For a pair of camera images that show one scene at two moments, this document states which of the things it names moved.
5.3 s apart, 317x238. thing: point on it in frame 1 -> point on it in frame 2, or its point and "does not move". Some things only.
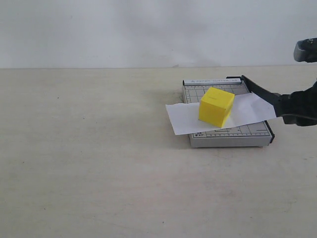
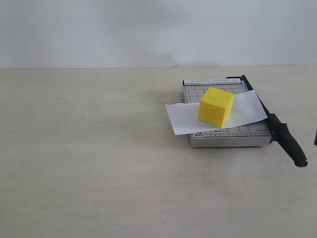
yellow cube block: (216, 106) does not move
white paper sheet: (184, 117) does not move
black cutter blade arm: (273, 98) -> (280, 133)
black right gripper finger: (301, 102) -> (315, 138)
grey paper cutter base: (254, 134) does not move
